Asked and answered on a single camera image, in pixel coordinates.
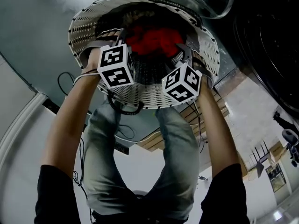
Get brown cardboard box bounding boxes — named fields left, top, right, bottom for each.
left=268, top=141, right=291, bottom=166

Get person's left forearm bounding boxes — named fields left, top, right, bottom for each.
left=41, top=70, right=111, bottom=173

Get black washing machine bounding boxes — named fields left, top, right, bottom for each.
left=233, top=0, right=299, bottom=114

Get person's left hand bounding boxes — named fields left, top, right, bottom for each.
left=87, top=28, right=124, bottom=71

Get red garment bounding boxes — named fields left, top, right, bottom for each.
left=126, top=26, right=185, bottom=58

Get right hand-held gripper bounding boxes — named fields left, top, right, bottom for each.
left=161, top=43, right=203, bottom=106

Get black metal chair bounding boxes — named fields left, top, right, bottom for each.
left=248, top=140, right=270, bottom=173

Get person's right forearm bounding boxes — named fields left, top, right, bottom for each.
left=195, top=77, right=242, bottom=177

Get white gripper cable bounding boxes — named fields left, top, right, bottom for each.
left=73, top=70, right=99, bottom=84

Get person's black printed t-shirt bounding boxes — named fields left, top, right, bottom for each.
left=35, top=163, right=251, bottom=224

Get person's right hand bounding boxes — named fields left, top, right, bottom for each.
left=190, top=52, right=213, bottom=82

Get white slotted laundry basket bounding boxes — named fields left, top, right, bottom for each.
left=68, top=0, right=221, bottom=110

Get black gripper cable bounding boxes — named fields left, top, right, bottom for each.
left=186, top=100, right=209, bottom=147

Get black white robot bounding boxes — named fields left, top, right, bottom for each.
left=272, top=110, right=299, bottom=168

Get black coiled cable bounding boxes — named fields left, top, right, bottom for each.
left=106, top=87, right=146, bottom=116

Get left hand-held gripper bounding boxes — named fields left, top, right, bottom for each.
left=97, top=29, right=135, bottom=89

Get person's grey jeans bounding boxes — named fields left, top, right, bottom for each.
left=83, top=101, right=201, bottom=222

